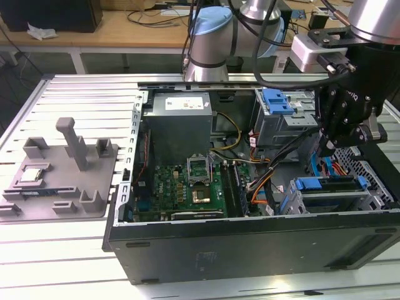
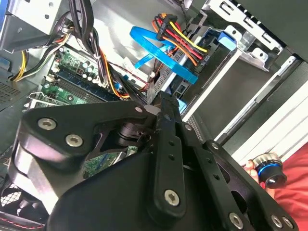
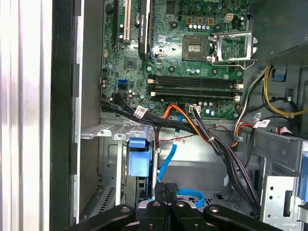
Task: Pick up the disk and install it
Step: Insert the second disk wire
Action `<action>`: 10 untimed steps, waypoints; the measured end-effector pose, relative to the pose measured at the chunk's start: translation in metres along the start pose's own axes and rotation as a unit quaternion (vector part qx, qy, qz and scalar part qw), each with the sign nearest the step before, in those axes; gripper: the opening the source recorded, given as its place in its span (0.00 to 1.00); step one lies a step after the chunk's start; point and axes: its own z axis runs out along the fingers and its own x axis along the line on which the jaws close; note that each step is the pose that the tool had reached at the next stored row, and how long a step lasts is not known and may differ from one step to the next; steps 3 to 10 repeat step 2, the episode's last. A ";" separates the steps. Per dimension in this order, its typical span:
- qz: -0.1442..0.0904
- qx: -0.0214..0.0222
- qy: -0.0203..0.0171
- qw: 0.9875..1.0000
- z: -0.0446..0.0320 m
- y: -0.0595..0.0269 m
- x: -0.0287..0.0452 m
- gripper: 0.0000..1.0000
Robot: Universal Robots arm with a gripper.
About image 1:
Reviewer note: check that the grey power supply unit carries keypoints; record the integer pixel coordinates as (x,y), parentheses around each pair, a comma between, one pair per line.
(178,131)

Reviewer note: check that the metal disk bay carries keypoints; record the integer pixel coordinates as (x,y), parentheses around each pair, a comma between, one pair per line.
(343,195)

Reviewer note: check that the black case fan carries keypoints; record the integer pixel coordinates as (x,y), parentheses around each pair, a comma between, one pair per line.
(143,187)

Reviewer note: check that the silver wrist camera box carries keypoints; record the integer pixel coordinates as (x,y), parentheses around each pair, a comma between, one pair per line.
(304,53)

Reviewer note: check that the wooden desk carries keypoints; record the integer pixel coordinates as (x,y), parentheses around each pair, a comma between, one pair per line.
(109,34)

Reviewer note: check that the silver CPU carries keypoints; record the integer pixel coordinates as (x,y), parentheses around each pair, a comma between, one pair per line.
(31,175)

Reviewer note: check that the black PC case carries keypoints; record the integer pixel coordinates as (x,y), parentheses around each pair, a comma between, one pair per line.
(250,250)

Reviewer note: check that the blue RAM stick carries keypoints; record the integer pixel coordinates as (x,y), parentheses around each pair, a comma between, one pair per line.
(47,191)

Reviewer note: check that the black camera bracket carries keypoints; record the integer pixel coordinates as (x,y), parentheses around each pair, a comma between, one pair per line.
(331,36)

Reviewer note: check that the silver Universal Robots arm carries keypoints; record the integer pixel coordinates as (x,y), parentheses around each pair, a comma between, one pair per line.
(212,40)

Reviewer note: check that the metal optical drive cage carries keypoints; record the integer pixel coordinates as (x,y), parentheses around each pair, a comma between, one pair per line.
(281,131)

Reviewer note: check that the CPU socket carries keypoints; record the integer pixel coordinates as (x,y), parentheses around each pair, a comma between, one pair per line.
(200,195)

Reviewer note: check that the black RAM slot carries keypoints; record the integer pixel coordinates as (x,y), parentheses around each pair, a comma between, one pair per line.
(240,190)
(226,187)

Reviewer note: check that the black bin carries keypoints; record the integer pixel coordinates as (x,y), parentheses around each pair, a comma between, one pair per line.
(234,64)

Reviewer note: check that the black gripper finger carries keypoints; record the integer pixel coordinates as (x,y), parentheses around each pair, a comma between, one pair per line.
(328,109)
(356,136)

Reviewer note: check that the blue plastic drive latch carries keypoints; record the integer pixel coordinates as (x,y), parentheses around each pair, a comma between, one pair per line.
(276,101)

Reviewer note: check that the crumpled white plastic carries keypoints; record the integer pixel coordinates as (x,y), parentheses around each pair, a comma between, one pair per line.
(40,32)

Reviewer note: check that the grey parts rack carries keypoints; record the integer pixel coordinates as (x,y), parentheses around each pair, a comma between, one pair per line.
(62,184)

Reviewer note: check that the small black open box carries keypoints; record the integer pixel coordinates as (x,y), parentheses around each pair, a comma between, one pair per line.
(317,20)

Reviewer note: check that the hard disk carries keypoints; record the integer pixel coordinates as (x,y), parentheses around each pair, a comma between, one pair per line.
(307,183)

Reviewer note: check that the green motherboard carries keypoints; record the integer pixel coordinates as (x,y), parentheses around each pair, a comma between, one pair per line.
(168,187)

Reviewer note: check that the black graphics card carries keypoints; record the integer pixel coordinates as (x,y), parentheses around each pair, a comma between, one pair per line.
(197,215)

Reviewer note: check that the black computer tower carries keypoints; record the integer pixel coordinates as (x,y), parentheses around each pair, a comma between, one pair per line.
(47,15)

